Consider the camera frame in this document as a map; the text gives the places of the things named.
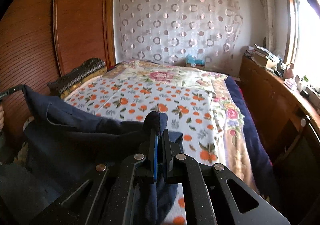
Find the navy printed t-shirt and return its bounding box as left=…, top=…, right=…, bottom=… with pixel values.
left=23, top=85, right=177, bottom=224

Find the person's left hand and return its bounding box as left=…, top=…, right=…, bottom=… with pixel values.
left=0, top=104, right=4, bottom=130

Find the floral bed quilt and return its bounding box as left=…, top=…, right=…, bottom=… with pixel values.
left=99, top=60, right=255, bottom=189

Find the orange fruit print sheet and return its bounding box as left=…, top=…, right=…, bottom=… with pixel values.
left=63, top=75, right=222, bottom=225

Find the navy blue blanket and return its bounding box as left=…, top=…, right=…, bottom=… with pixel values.
left=225, top=76, right=272, bottom=174

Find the dark patterned folded cloth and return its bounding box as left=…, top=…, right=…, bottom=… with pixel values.
left=47, top=58, right=107, bottom=96

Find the brown wooden wardrobe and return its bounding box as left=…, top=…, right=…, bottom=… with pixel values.
left=0, top=0, right=117, bottom=141

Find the mustard yellow folded cloth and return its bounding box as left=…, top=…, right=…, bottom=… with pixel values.
left=57, top=67, right=107, bottom=99

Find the blue tissue box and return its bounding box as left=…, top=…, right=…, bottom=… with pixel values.
left=185, top=55, right=206, bottom=70

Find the brown wooden sideboard cabinet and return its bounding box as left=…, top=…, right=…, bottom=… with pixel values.
left=239, top=56, right=319, bottom=163

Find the pile of books and papers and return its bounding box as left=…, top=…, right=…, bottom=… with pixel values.
left=245, top=44, right=280, bottom=68

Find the circle patterned sheer curtain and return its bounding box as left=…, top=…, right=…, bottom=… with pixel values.
left=116, top=0, right=243, bottom=75

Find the pink bottle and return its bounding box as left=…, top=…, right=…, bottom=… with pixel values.
left=283, top=63, right=295, bottom=79

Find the bright window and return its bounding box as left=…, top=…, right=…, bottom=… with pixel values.
left=286, top=0, right=319, bottom=90

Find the tied window curtain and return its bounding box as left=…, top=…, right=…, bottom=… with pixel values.
left=262, top=0, right=275, bottom=51

